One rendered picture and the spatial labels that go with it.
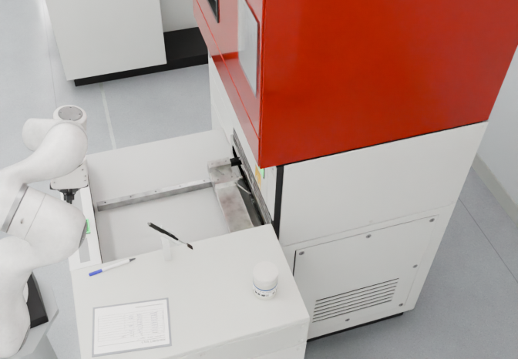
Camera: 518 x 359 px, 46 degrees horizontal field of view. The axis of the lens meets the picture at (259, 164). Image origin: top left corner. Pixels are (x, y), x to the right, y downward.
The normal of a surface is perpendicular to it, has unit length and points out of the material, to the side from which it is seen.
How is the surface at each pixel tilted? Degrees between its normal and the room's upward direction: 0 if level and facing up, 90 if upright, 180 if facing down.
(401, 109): 90
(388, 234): 90
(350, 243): 90
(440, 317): 0
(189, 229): 0
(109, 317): 0
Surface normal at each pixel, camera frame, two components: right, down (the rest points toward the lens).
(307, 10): 0.30, 0.69
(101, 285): 0.02, -0.69
